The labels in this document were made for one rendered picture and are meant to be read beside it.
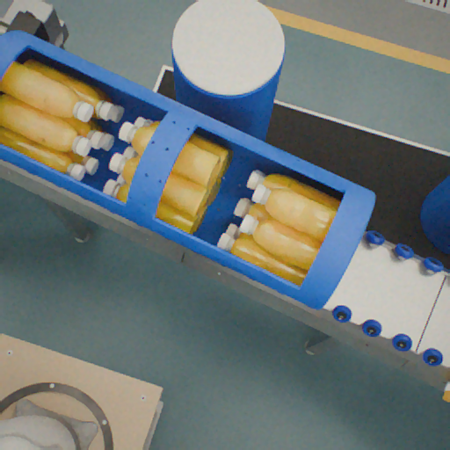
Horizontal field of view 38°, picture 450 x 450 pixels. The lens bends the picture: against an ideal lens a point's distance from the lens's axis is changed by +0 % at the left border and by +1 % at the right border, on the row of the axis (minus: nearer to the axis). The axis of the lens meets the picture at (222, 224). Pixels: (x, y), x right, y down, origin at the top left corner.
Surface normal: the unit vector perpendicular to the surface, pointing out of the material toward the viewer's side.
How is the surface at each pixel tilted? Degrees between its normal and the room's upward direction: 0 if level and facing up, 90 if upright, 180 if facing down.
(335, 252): 20
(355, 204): 25
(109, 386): 1
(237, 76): 0
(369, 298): 0
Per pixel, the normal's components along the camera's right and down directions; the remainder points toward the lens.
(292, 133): 0.03, -0.25
